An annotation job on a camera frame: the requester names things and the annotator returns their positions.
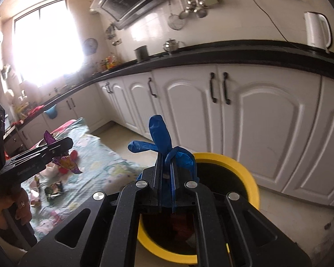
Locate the black pot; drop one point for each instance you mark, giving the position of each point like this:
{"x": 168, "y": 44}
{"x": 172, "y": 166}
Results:
{"x": 141, "y": 54}

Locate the kitchen window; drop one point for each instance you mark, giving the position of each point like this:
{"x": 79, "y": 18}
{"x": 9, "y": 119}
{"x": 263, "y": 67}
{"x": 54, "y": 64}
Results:
{"x": 48, "y": 41}

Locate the group of condiment bottles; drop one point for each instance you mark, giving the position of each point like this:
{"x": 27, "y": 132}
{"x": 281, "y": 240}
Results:
{"x": 110, "y": 62}

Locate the yellow rimmed waste bin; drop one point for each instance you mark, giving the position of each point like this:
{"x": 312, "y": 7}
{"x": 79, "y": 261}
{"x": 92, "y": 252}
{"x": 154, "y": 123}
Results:
{"x": 239, "y": 172}

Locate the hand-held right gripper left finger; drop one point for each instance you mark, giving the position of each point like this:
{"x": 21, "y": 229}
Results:
{"x": 159, "y": 189}

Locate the white electric kettle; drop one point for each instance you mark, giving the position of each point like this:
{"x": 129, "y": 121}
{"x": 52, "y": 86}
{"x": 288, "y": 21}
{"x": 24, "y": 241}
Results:
{"x": 316, "y": 30}

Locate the red cloth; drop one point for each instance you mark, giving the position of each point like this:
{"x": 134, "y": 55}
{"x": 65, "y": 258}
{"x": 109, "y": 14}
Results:
{"x": 34, "y": 110}

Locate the printed cartoon blanket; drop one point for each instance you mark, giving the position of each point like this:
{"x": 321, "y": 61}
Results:
{"x": 100, "y": 161}

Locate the small hanging tools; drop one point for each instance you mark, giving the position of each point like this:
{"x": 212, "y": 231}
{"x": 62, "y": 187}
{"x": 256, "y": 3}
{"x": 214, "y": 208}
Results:
{"x": 112, "y": 34}

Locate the small round wall fan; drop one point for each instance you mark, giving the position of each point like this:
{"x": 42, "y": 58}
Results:
{"x": 90, "y": 46}

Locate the blue rubber glove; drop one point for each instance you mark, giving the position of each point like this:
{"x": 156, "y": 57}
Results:
{"x": 158, "y": 130}

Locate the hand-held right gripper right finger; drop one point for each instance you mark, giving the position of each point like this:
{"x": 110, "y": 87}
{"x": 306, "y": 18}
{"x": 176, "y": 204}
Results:
{"x": 174, "y": 194}

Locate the black range hood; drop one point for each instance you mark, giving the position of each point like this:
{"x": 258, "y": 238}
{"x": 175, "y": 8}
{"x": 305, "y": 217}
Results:
{"x": 125, "y": 0}

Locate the blue hanging basket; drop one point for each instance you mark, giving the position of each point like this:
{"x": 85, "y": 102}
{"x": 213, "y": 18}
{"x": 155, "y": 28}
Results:
{"x": 50, "y": 112}

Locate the green black wrapper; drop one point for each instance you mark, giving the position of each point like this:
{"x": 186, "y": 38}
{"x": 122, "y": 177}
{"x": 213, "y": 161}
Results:
{"x": 54, "y": 190}

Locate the red packet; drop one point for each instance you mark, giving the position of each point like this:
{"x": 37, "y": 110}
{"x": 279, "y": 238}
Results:
{"x": 74, "y": 155}

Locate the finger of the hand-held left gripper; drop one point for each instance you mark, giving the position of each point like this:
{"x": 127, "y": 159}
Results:
{"x": 55, "y": 147}

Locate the person's left hand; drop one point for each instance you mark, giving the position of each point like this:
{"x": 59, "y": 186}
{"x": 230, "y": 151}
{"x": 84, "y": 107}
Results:
{"x": 22, "y": 203}

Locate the purple candy wrapper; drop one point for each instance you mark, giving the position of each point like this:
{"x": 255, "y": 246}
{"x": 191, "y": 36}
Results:
{"x": 68, "y": 162}

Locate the row of hanging kitchen utensils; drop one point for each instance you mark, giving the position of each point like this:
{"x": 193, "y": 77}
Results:
{"x": 196, "y": 2}

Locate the steel teapot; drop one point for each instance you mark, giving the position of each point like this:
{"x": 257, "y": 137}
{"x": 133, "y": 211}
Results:
{"x": 171, "y": 46}

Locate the black kitchen countertop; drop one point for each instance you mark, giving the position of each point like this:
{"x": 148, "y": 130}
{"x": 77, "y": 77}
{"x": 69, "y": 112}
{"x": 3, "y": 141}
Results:
{"x": 239, "y": 51}

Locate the pink white wrapper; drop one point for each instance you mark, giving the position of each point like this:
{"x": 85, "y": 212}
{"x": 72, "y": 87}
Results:
{"x": 35, "y": 192}

